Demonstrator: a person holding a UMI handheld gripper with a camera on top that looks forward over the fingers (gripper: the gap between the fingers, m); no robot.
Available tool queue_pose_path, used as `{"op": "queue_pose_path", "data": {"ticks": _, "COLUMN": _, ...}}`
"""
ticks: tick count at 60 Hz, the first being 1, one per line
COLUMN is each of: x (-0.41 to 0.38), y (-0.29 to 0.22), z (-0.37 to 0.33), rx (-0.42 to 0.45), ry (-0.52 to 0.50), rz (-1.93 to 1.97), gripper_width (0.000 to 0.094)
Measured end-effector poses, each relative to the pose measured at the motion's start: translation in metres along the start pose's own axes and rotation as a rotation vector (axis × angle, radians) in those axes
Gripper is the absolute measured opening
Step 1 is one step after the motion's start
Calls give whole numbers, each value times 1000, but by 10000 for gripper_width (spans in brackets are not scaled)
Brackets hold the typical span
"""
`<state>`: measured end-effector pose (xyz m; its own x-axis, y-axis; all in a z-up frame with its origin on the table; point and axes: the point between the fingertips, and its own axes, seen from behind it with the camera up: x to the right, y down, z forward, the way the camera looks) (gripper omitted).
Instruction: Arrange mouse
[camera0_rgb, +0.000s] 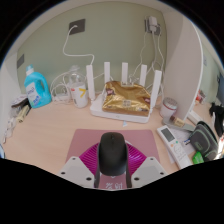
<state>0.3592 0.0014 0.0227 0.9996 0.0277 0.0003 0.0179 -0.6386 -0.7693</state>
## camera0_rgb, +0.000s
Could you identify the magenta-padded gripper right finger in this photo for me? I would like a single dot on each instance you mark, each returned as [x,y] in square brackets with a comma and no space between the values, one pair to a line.
[138,160]

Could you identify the white router with antennas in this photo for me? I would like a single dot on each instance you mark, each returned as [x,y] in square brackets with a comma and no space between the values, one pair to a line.
[100,111]

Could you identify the grey wall outlet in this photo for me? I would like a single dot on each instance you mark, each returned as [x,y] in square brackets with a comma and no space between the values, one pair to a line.
[77,26]

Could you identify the clear plastic bottle white label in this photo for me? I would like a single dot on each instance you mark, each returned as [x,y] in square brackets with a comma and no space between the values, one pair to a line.
[79,93]

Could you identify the black and grey pouch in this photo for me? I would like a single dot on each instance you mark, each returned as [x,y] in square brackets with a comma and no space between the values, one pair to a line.
[203,140]

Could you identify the wall outlet with charger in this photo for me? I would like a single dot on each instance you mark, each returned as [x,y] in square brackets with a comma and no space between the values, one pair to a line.
[152,26]

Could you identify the black computer mouse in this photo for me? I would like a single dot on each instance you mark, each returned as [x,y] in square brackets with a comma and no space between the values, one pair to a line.
[113,153]

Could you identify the blue detergent bottle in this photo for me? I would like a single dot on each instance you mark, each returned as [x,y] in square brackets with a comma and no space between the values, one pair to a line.
[35,88]

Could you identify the small green packet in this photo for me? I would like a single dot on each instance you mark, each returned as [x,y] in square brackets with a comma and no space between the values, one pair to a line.
[197,157]

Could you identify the pink mouse pad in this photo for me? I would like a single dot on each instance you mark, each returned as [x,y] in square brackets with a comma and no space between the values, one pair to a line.
[86,138]

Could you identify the white desk divider panel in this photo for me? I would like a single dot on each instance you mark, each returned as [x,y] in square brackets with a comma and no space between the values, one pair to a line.
[183,66]

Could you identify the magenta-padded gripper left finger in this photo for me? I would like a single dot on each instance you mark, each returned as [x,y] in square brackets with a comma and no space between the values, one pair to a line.
[87,160]

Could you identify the white remote control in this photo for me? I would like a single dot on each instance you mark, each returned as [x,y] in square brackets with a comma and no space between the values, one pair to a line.
[175,146]

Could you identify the grey wall plate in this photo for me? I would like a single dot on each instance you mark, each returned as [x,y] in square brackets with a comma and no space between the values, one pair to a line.
[20,61]

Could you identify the gold snack bag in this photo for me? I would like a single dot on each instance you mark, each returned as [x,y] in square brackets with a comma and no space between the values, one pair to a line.
[126,98]

